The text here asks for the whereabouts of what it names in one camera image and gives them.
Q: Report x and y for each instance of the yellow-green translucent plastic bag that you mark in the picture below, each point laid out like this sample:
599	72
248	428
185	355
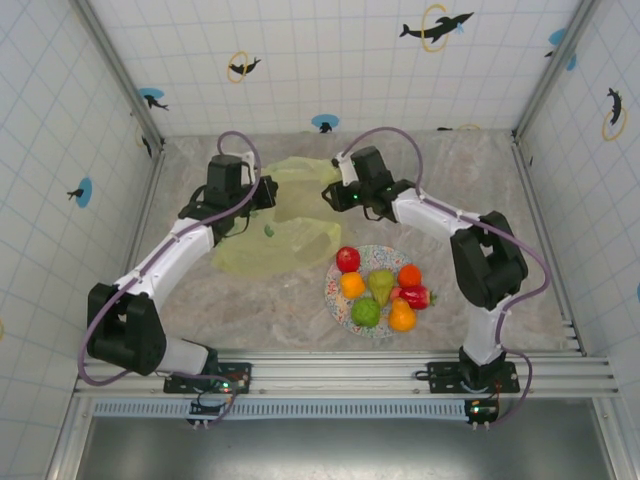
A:
300	240

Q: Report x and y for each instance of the red toy apple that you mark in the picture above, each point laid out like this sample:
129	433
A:
348	258

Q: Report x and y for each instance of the orange-yellow round toy fruit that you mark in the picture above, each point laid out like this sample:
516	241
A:
352	285

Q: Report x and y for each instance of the green toy pear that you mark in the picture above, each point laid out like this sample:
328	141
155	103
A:
381	285

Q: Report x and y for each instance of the orange-red toy tangerine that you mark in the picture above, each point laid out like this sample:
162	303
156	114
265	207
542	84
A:
410	276

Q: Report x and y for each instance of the green bumpy toy fruit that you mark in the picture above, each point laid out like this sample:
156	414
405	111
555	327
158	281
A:
366	311

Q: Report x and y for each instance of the glossy red toy fruit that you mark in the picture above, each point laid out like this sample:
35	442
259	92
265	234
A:
415	297

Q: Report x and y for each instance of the orange speckled toy pear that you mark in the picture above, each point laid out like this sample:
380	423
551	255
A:
402	316

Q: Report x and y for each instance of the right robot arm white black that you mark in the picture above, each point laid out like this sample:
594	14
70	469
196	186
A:
430	212

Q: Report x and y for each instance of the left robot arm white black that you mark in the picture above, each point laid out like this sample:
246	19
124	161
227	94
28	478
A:
170	250

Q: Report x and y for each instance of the colourful squiggle pattern plate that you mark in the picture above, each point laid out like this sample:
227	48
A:
335	300

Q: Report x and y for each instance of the grey metal panel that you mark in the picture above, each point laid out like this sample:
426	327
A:
350	450

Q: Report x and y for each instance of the penguin blue circle wall sticker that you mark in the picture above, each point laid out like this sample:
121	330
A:
325	123

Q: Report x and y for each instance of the aluminium table edge rail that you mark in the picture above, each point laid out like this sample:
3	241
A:
147	210
550	250

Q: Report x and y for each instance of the shark blue circle wall sticker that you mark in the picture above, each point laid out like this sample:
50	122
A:
152	99

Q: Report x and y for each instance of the aluminium frame post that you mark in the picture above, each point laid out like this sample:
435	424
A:
555	70
120	75

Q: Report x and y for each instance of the fish blue oval wall sticker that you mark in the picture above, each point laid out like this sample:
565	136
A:
82	192

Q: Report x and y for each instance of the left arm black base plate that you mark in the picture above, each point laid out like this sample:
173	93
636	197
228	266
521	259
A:
241	370

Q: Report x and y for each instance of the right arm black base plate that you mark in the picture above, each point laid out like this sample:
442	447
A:
440	375

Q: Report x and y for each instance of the aluminium frame leg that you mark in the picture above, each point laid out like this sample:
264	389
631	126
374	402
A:
70	440
615	440

